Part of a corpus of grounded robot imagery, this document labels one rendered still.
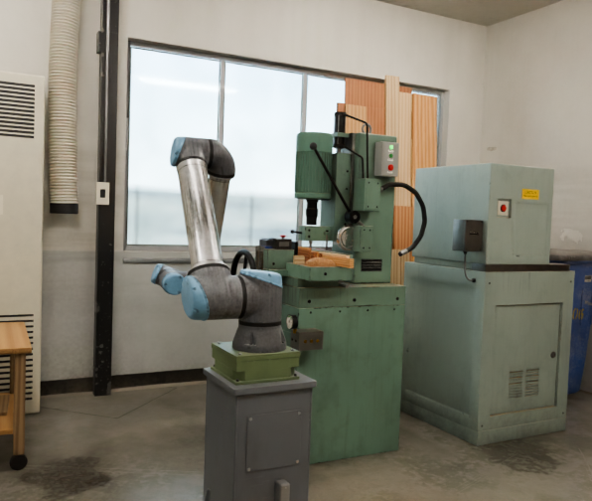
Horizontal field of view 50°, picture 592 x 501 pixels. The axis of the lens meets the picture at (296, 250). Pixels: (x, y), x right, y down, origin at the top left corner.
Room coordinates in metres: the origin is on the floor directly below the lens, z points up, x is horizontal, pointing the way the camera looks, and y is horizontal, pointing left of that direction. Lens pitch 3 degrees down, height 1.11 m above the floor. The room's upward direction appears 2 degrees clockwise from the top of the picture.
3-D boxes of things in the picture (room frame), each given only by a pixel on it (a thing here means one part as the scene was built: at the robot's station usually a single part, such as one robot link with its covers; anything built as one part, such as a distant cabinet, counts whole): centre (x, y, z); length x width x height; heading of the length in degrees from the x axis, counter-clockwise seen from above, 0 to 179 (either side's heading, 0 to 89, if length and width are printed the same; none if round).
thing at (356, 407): (3.08, -0.18, 0.36); 0.58 x 0.45 x 0.71; 117
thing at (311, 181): (3.03, -0.07, 1.35); 0.18 x 0.18 x 0.31
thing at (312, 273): (2.97, 0.02, 0.87); 0.61 x 0.30 x 0.06; 27
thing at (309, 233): (3.03, -0.09, 1.03); 0.14 x 0.07 x 0.09; 117
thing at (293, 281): (3.00, -0.02, 0.82); 0.40 x 0.21 x 0.04; 27
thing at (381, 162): (3.05, -0.42, 1.40); 0.10 x 0.06 x 0.16; 117
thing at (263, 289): (2.21, 0.13, 0.83); 0.17 x 0.15 x 0.18; 115
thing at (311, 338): (2.73, -0.06, 0.58); 0.12 x 0.08 x 0.08; 117
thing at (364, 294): (3.08, -0.18, 0.76); 0.57 x 0.45 x 0.09; 117
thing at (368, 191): (2.99, -0.33, 1.23); 0.09 x 0.08 x 0.15; 117
